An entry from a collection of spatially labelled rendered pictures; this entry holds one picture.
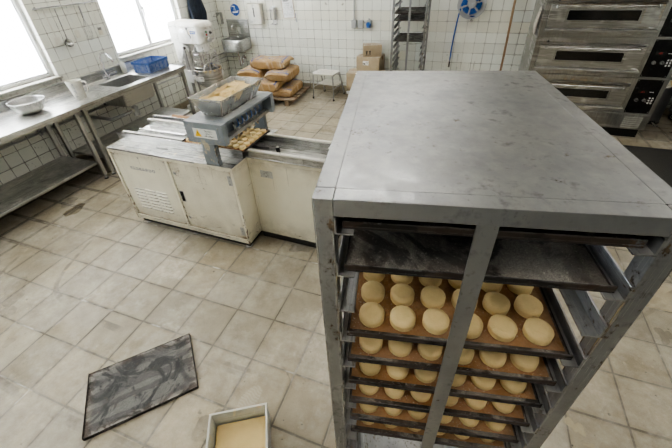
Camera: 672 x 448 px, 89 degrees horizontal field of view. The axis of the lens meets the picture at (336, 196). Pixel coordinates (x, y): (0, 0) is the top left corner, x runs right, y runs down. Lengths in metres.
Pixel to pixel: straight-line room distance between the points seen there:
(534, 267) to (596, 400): 2.06
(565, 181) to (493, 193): 0.11
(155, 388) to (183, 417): 0.27
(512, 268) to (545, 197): 0.15
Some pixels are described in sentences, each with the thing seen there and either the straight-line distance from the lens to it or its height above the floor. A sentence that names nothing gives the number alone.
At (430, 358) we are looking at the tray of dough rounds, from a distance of 0.80.
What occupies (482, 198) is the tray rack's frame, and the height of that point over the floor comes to 1.82.
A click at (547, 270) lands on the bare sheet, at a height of 1.67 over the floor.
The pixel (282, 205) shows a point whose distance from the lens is 2.86.
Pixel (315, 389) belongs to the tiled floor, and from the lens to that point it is 2.33.
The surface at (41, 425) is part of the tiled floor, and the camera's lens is 2.85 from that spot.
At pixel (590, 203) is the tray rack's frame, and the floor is 1.82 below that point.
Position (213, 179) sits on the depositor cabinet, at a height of 0.70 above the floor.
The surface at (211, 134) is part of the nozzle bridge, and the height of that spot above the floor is 1.10.
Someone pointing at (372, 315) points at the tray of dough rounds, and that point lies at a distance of 0.72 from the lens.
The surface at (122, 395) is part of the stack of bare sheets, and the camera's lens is 2.66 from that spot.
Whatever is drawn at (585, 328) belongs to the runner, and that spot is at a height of 1.58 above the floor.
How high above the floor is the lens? 2.09
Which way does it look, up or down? 35 degrees down
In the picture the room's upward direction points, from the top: 3 degrees counter-clockwise
